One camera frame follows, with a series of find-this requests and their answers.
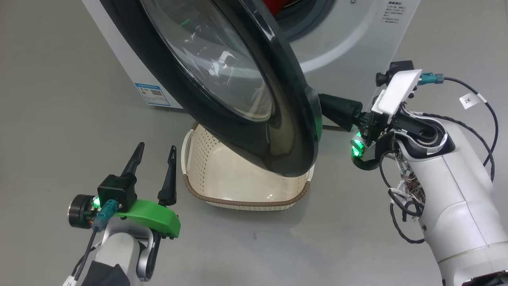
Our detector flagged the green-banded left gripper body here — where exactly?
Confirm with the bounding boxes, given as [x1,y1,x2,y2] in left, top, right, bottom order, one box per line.
[67,194,181,240]

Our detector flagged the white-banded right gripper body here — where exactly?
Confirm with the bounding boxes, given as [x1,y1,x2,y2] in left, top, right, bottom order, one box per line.
[350,70,422,171]

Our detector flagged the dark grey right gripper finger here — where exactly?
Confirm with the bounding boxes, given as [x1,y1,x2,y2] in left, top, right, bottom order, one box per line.
[319,94,363,132]

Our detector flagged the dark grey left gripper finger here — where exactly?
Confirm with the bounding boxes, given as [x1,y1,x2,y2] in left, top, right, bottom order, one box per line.
[157,145,178,207]
[121,142,145,178]

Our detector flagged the black glass washing machine door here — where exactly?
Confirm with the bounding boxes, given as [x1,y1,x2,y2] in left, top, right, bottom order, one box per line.
[99,0,322,178]

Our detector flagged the red and white garment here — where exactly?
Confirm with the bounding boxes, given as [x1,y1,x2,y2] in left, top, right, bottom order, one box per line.
[263,0,296,16]

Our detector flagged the cream perforated laundry basket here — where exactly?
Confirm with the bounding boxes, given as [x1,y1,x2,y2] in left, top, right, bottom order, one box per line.
[181,121,315,211]

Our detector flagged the white front-load washing machine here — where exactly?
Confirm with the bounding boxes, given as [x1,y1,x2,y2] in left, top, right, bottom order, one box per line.
[81,0,421,110]

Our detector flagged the blue energy label sticker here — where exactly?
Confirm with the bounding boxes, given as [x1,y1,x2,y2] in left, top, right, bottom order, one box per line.
[134,82,171,107]

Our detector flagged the dark grey drum opening seal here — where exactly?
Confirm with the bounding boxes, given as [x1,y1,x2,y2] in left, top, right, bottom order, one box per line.
[276,0,336,42]

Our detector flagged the black right camera cable teal plug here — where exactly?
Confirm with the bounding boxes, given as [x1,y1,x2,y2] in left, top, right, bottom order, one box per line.
[421,73,499,167]

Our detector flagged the black camera cable teal plug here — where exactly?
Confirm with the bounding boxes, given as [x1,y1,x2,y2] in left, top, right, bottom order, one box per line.
[62,200,119,286]
[421,73,499,167]

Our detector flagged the black left camera cable teal plug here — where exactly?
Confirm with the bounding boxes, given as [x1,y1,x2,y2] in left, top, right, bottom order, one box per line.
[62,200,119,286]

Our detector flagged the white cable tag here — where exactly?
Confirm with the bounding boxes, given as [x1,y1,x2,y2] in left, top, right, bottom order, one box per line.
[459,93,485,110]

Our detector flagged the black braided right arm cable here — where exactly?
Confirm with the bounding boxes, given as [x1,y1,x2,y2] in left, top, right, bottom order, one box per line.
[421,113,496,182]

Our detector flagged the black looped right arm wires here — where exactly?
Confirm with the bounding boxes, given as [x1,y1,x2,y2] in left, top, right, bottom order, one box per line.
[379,153,426,244]

